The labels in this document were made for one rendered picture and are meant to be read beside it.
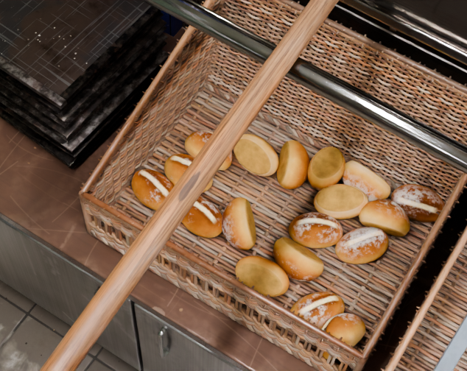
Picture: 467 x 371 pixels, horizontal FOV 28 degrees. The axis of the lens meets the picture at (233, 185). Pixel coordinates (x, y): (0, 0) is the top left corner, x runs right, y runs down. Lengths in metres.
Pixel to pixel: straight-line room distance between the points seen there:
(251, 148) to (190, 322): 0.34
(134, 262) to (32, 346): 1.28
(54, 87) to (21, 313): 0.83
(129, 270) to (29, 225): 0.75
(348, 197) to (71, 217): 0.51
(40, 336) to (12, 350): 0.07
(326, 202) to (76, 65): 0.51
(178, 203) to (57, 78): 0.64
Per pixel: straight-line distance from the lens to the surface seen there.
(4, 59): 1.65
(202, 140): 1.72
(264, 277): 1.60
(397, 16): 1.54
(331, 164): 1.71
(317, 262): 1.62
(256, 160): 1.72
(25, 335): 2.28
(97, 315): 0.98
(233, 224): 1.64
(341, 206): 1.68
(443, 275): 1.50
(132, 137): 1.64
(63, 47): 1.66
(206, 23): 1.21
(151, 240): 1.01
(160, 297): 1.65
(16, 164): 1.80
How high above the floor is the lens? 2.11
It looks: 61 degrees down
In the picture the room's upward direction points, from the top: 5 degrees clockwise
